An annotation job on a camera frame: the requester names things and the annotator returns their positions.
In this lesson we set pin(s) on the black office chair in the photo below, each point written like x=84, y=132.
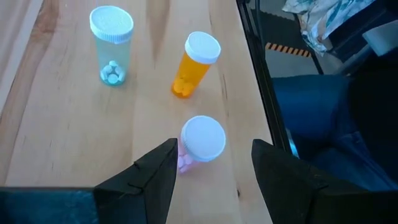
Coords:
x=351, y=28

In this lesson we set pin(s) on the hazard striped black mat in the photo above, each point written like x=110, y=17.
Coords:
x=280, y=31

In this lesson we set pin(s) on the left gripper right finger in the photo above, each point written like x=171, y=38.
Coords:
x=289, y=193

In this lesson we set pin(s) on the grey chair armrest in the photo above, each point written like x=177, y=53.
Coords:
x=381, y=40

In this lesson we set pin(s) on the red translucent pill bottle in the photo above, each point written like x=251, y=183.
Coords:
x=203, y=138

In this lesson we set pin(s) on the teal translucent pill bottle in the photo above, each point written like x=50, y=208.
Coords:
x=112, y=53

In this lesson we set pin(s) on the teal leaf patterned cloth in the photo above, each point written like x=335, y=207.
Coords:
x=314, y=18

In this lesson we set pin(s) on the person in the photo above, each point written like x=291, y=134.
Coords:
x=311, y=105

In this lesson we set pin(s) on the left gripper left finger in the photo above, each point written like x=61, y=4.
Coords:
x=140, y=193

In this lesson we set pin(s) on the orange translucent pill bottle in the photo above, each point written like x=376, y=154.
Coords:
x=189, y=74

